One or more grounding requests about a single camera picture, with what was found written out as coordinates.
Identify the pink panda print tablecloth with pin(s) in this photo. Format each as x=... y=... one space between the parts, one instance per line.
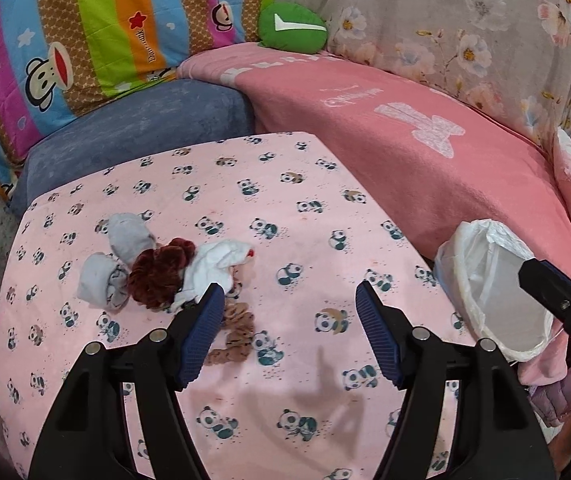
x=290 y=240

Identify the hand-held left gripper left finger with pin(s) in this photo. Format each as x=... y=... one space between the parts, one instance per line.
x=203 y=330

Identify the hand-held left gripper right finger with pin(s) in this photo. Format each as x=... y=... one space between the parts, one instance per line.
x=378 y=330

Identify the dark red velvet scrunchie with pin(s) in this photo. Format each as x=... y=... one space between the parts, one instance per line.
x=155 y=275

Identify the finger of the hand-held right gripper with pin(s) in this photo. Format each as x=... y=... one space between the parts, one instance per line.
x=565 y=300

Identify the white bag-lined waste bin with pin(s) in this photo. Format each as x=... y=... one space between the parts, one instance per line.
x=490 y=290

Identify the striped monkey print quilt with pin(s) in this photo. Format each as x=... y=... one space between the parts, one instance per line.
x=90 y=25

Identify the pink blanket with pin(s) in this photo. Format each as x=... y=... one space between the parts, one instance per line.
x=390 y=170

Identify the blue-grey sofa cushion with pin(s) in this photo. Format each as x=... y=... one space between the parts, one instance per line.
x=140 y=120

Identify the light grey sock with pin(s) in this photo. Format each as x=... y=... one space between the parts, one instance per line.
x=97 y=277
x=128 y=237

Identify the beige brown scrunchie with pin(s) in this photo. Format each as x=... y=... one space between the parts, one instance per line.
x=238 y=332

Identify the purple cloth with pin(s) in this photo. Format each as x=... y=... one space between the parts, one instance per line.
x=560 y=400

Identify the green round cushion white tick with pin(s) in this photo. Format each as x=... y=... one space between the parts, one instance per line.
x=293 y=30

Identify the white sock with red thread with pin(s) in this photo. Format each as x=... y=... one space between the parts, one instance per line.
x=210 y=262

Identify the grey floral cloth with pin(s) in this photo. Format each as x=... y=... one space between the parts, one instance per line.
x=415 y=5

